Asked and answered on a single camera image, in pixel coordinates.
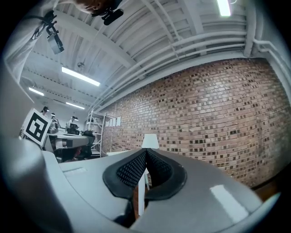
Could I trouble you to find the pale grey desk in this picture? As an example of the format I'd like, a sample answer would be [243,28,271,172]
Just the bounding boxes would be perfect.
[45,132,90,161]

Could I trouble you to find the black camera cables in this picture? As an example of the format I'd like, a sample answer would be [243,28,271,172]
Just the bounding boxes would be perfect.
[33,15,50,40]

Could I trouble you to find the row of white ceiling pipes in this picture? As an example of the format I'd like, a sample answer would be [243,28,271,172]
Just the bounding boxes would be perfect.
[90,30,248,112]

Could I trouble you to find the wide white duct pipe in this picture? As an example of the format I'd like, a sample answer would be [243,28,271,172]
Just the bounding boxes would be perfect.
[244,0,257,58]

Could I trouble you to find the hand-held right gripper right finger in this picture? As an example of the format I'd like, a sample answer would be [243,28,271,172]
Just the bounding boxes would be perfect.
[130,147,263,233]

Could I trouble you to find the person's face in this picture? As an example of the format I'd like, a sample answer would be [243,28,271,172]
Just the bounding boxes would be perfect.
[75,0,110,15]

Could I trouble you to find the white shade table lamp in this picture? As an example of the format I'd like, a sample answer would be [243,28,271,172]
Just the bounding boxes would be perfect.
[141,133,159,151]

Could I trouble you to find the black head-mounted camera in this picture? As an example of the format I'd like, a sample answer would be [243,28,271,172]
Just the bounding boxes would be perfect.
[90,5,125,26]

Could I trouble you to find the thin white wall pipe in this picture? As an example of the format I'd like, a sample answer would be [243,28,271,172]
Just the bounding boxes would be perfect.
[253,38,291,69]

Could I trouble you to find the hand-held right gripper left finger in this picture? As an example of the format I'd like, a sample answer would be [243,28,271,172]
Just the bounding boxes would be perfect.
[58,147,148,228]

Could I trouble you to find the person's white shirt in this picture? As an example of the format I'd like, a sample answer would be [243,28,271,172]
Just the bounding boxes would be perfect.
[4,0,60,137]

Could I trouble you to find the white metal shelf rack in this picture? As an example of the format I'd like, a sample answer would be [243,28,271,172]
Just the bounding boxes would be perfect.
[85,109,107,158]

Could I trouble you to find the ceiling light tube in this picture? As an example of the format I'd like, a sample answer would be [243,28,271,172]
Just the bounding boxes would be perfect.
[61,66,101,87]
[216,0,231,17]
[28,86,45,96]
[65,101,85,110]

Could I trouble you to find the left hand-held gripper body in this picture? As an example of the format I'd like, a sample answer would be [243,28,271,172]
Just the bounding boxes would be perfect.
[23,108,52,147]

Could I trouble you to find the grey chest-mounted camera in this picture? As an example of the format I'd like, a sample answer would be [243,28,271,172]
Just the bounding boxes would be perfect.
[43,10,65,56]

